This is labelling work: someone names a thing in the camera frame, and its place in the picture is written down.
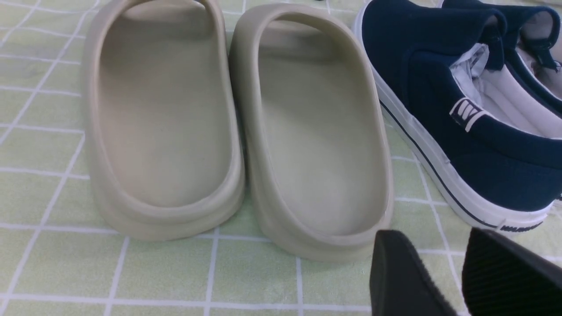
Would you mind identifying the navy slip-on shoe, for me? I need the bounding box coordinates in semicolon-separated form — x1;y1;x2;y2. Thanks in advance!
438;0;562;117
354;0;562;233

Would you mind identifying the tan slide slipper, inner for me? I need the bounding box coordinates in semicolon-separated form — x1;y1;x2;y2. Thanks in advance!
229;3;394;262

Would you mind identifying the green checked tablecloth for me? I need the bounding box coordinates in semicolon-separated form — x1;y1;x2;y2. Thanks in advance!
0;0;562;316

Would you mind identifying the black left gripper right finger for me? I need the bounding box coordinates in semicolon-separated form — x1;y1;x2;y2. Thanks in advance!
462;228;562;316

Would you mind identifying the navy slip-on shoe, right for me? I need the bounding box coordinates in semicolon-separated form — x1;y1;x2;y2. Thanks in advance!
438;0;562;117

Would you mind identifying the navy slip-on shoe, left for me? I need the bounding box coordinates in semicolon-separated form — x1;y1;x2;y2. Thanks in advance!
354;0;562;233

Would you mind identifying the tan slide slipper, outer left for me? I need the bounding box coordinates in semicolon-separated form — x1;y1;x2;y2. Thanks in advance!
81;0;245;241

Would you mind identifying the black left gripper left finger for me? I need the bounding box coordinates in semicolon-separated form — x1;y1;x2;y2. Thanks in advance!
370;230;457;316

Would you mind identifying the tan slide slipper, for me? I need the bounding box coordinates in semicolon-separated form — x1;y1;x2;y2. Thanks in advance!
81;0;245;241
229;3;394;262

